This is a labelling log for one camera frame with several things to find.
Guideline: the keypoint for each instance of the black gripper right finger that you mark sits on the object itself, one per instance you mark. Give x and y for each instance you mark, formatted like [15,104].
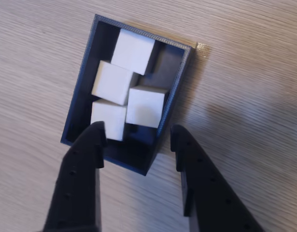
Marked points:
[211,198]

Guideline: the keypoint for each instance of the black open box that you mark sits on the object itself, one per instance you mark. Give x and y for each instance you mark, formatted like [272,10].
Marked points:
[129,159]

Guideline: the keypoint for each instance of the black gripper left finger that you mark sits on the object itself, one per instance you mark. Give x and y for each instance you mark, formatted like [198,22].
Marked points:
[78,183]

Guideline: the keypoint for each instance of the white cube block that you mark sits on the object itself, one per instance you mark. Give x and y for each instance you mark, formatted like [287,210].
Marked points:
[112,118]
[112,82]
[144,106]
[133,50]

